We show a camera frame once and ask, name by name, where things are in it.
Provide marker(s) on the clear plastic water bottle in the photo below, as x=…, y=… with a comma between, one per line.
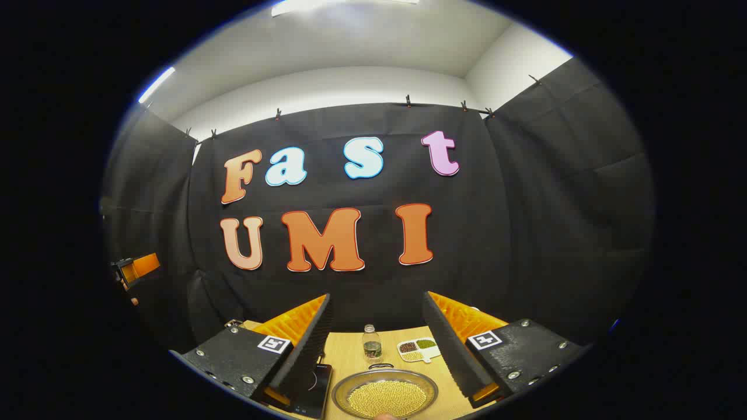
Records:
x=372, y=347

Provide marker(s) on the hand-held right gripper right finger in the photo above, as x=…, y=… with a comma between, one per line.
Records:
x=446, y=344

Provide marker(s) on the ceiling light panel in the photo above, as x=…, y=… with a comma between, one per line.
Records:
x=156, y=85
x=344, y=4

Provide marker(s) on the white divided bean plate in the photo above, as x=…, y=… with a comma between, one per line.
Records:
x=418, y=350

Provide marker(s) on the stainless steel pot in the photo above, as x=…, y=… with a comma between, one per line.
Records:
x=344, y=392

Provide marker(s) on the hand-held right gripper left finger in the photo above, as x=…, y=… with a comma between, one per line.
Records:
x=306, y=350

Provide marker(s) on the black induction cooktop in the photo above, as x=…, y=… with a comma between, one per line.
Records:
x=315, y=391

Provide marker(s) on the pile of yellow soybeans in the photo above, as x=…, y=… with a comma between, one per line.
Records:
x=386, y=399

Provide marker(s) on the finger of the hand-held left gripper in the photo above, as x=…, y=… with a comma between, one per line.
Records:
x=140, y=267

